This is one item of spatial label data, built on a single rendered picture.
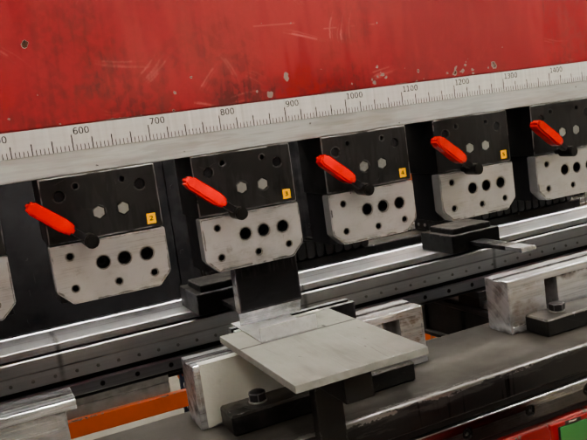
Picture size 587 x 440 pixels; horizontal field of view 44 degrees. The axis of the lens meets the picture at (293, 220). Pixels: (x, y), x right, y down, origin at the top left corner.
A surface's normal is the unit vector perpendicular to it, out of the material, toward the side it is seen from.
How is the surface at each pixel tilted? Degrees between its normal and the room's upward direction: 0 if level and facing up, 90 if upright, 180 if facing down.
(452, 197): 90
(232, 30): 90
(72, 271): 90
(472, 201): 90
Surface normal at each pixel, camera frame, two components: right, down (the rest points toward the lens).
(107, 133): 0.41, 0.07
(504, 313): -0.90, 0.18
